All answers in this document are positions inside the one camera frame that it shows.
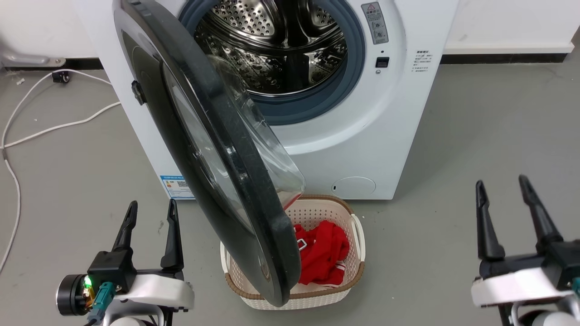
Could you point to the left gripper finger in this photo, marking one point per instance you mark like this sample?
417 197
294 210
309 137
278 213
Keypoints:
127 228
173 244

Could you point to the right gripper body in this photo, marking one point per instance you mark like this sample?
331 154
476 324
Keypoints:
521 283

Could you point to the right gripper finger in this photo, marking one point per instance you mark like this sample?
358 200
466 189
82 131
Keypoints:
488 235
541 226

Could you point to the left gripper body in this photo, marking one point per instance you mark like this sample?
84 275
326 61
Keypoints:
154 287

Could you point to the black round washing machine door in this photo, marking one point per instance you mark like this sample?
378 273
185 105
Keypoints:
217 172

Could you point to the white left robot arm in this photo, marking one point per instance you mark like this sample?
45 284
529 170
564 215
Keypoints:
131 319

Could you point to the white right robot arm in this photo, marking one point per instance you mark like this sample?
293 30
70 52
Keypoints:
543 317

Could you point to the white front-load washing machine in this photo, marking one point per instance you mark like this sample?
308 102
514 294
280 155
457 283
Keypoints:
385 136

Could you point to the black door lock socket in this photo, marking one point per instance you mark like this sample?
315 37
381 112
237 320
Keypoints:
382 62

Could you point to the grey-blue rubber door gasket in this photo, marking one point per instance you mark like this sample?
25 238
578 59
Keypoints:
355 59

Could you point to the blue energy label sticker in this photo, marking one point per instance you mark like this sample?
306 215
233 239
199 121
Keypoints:
176 188

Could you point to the round white filter cover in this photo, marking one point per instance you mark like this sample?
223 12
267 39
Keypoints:
353 187

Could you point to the red garment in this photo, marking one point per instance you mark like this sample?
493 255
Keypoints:
324 253

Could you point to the cream plastic laundry basket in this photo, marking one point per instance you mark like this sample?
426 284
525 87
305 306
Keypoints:
321 212

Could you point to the small black plug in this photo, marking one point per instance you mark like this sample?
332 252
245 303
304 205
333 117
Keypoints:
60 77

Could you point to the black baseboard strip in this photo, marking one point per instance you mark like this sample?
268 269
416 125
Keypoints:
498 58

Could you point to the small printed text label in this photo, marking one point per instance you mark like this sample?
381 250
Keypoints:
422 61

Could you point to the stainless steel washer drum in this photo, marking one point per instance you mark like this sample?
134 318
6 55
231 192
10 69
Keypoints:
281 40

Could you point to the grey warning sticker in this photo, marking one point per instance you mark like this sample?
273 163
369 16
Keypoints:
374 22

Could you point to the grey metal bracket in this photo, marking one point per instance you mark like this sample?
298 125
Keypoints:
27 59

